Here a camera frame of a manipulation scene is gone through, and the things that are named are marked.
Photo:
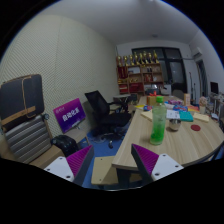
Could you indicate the pink patterned box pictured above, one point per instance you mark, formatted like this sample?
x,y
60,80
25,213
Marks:
x,y
175,102

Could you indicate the orange red book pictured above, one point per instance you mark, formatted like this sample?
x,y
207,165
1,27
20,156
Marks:
x,y
193,109

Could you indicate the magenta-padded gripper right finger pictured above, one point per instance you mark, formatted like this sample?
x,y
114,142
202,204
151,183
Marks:
x,y
163,165

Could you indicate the small steel cup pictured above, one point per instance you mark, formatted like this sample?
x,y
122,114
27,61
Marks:
x,y
174,124

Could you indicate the white printed booklet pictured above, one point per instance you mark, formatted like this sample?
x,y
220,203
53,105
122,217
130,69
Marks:
x,y
172,114

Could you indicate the computer monitor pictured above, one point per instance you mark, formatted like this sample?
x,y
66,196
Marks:
x,y
214,87

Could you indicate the large pale yellow envelope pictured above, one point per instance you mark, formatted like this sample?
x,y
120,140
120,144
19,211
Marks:
x,y
201,117

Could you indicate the purple sign board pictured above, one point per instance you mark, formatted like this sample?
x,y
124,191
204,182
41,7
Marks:
x,y
69,115

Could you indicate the gift box with red ribbon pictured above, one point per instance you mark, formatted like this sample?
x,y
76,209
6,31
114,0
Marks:
x,y
151,100

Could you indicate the flat round red coaster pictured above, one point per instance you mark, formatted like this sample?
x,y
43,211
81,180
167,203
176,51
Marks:
x,y
195,127

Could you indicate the black framed glass door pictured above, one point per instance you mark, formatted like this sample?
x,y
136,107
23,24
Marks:
x,y
175,70

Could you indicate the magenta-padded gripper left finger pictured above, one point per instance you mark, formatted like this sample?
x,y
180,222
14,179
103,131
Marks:
x,y
58,168

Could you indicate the small pale yellow envelope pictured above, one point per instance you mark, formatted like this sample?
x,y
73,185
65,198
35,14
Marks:
x,y
147,115

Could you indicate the pink potted flower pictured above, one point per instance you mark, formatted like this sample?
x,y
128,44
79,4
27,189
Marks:
x,y
202,103

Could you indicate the green-capped clear drink bottle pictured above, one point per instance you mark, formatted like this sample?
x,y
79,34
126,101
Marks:
x,y
158,123

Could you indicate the blue colourful book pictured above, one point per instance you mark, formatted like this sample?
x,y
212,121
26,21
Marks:
x,y
180,108

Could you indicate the black office chair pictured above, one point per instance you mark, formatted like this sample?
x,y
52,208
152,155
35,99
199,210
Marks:
x,y
106,116

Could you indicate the silver ribbed suitcase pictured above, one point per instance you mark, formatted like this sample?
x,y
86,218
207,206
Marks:
x,y
26,140

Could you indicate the white wall air conditioner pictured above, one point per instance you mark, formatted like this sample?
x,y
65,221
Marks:
x,y
197,52

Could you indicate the black backpack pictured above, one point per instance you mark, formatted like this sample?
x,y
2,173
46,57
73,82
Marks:
x,y
65,145

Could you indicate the wooden shelf unit with trophies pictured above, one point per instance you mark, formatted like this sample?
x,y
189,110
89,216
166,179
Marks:
x,y
140,76

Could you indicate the upright brown carton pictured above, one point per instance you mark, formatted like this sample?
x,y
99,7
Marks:
x,y
186,99

